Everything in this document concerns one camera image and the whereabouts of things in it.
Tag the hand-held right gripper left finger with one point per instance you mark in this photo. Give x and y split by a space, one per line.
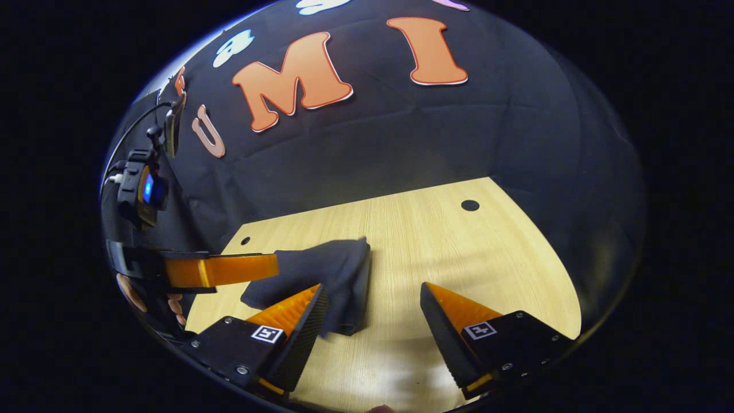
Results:
301 344

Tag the black backdrop cloth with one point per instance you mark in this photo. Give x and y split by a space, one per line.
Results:
459 132

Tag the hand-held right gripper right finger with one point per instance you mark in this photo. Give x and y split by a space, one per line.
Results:
444 338

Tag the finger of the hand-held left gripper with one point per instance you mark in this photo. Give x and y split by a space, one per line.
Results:
241 269

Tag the dark grey jeans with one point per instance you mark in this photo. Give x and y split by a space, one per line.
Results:
332 269

